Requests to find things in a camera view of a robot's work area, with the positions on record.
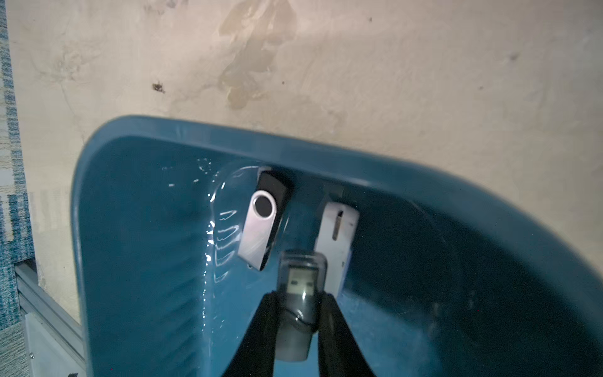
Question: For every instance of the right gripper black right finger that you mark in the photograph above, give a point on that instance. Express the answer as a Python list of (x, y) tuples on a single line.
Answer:
[(338, 352)]

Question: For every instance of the black silver swivel flash drive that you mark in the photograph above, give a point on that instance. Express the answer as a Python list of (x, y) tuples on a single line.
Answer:
[(265, 211)]

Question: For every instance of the teal plastic storage tray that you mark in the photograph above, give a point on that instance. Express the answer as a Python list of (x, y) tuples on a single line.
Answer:
[(211, 251)]

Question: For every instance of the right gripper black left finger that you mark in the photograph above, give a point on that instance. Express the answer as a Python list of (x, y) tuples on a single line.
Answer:
[(255, 355)]

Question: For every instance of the smoky clear-cap black flash drive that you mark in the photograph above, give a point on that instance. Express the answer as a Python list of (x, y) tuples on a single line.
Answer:
[(300, 286)]

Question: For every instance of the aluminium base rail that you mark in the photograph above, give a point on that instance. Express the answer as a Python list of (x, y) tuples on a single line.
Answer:
[(53, 339)]

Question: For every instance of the white blue flash drive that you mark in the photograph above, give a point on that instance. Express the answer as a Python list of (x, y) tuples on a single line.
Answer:
[(335, 241)]

